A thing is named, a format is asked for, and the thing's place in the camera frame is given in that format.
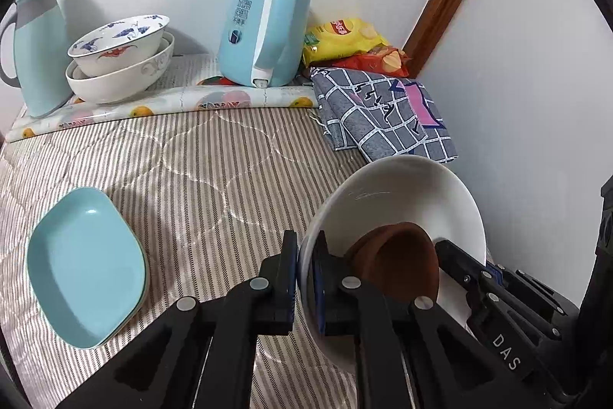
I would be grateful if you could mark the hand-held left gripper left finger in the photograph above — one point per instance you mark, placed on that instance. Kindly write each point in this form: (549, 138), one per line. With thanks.
(289, 277)

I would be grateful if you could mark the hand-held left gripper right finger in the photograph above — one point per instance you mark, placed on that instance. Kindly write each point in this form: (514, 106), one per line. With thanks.
(318, 291)

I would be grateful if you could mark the grey checked folded cloth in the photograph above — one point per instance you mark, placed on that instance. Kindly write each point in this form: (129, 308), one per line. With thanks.
(383, 121)

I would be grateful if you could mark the floral painted bowl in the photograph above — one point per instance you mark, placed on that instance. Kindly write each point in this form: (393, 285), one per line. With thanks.
(119, 54)

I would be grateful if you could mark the light blue electric kettle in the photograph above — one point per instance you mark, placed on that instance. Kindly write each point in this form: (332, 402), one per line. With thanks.
(244, 35)

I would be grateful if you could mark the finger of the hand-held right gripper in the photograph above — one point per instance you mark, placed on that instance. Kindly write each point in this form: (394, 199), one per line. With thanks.
(531, 291)
(459, 263)

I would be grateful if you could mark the light blue plate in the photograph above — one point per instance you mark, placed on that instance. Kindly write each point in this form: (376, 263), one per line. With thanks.
(81, 265)

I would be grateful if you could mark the striped quilted blanket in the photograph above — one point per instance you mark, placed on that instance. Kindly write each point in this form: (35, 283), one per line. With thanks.
(191, 179)

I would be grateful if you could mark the yellow chips bag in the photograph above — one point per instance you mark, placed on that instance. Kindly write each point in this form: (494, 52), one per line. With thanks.
(340, 40)

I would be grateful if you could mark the small brown bowl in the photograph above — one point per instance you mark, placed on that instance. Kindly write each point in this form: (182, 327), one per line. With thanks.
(407, 260)

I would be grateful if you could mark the red chips bag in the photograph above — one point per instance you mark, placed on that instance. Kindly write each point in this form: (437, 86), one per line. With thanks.
(378, 61)

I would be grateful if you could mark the white bowl grey scroll pattern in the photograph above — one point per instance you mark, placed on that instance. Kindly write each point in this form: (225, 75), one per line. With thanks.
(124, 87)

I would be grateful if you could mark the fruit print table mat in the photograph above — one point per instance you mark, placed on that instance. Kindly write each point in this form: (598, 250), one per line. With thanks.
(167, 100)

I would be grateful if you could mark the plain white bowl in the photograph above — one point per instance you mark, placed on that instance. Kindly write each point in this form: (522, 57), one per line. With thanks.
(397, 193)

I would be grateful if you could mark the light blue thermos jug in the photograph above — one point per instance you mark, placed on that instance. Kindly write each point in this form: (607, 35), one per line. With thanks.
(40, 54)

